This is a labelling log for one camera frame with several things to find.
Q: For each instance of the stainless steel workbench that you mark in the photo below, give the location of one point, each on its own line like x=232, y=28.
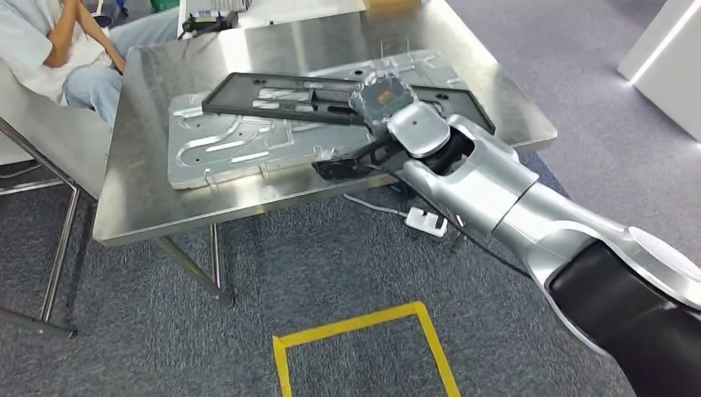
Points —
x=164, y=208

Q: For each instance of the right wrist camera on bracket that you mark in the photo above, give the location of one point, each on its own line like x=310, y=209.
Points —
x=334, y=167

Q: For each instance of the person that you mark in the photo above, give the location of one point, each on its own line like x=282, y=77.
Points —
x=22, y=44

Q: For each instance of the long black plastic part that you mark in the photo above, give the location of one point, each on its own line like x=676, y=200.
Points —
x=230, y=101

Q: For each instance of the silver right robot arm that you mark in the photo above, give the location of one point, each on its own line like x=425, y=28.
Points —
x=493, y=192

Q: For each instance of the white power strip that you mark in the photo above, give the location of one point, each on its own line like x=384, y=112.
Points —
x=424, y=222

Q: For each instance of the stamped grey metal plate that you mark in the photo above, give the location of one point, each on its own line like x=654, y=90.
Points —
x=219, y=159

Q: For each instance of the white desk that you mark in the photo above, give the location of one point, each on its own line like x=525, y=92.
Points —
x=285, y=13

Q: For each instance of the black power adapter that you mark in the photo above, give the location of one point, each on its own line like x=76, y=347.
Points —
x=402, y=190

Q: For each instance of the person's forearm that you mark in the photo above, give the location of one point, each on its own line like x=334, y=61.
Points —
x=101, y=44
x=57, y=38

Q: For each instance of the black tool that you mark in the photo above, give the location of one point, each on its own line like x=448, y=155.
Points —
x=211, y=23

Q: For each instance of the steel side table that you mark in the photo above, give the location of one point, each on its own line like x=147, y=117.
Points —
x=49, y=142

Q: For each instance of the green plastic crate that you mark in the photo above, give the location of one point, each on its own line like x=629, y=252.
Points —
x=164, y=4

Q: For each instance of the white lit display plinth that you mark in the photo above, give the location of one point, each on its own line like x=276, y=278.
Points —
x=668, y=66

